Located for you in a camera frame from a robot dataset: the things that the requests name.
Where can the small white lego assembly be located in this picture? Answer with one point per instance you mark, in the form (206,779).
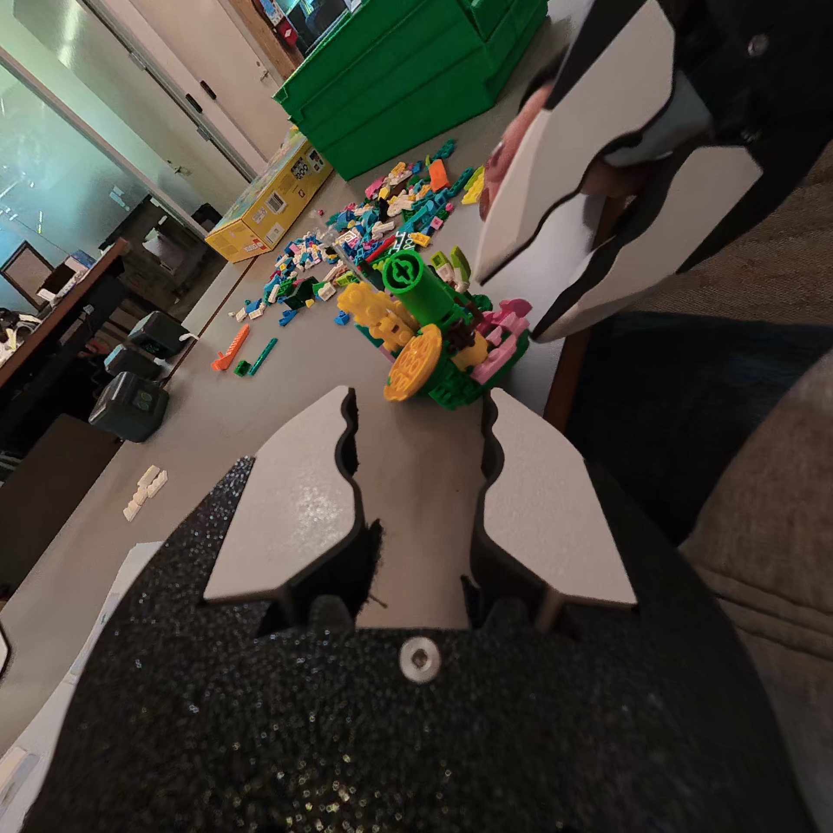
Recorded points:
(144,492)

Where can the green lego flower garden model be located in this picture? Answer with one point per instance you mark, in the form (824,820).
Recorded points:
(442,364)

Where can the pile of loose lego bricks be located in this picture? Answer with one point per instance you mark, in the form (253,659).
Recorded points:
(390,208)

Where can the yellow lego set box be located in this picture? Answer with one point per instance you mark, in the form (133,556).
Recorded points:
(260,215)

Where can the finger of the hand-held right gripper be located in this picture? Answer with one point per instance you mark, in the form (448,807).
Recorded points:
(677,228)
(527,189)

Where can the orange lego brick separator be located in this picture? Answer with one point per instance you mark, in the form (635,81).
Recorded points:
(233,348)

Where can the dark wooden desk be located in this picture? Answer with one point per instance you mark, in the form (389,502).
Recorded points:
(71,306)

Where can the long green lego plate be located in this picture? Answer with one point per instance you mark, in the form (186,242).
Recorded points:
(263,356)

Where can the small blue box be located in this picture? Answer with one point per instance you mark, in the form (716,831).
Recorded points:
(81,265)

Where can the white door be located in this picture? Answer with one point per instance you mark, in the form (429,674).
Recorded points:
(195,58)

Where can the dark framed board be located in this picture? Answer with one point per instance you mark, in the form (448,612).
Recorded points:
(25,273)

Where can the green plastic storage bin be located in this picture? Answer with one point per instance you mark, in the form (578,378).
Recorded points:
(403,84)

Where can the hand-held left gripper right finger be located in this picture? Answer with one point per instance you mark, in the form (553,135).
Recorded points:
(553,514)

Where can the person's beige clothing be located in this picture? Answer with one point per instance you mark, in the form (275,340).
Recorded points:
(774,553)

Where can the person's right hand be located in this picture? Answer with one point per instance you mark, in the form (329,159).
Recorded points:
(511,140)

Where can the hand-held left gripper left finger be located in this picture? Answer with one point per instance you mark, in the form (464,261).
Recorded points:
(286,507)

